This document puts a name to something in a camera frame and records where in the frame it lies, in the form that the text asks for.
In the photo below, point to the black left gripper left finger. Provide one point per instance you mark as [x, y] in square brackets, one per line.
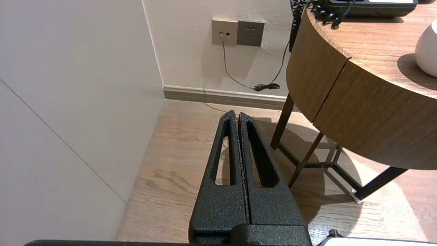
[222, 205]

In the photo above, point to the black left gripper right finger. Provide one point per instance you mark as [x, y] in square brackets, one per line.
[273, 205]

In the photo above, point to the curved wooden table drawer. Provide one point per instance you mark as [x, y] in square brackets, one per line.
[375, 116]

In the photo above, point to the white round lidded jar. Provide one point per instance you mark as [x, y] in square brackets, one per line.
[428, 48]

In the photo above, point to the white robot torso panel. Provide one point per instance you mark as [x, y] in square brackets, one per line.
[375, 243]

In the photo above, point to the thin grey phone line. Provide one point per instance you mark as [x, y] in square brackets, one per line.
[267, 86]

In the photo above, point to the round wooden side table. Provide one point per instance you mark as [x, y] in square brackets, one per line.
[375, 34]

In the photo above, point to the grey wall baseboard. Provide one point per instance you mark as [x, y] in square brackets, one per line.
[222, 95]

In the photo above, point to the grey wall power socket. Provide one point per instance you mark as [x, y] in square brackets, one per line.
[251, 33]

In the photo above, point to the beige wall jack plate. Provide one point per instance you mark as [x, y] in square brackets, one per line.
[225, 28]

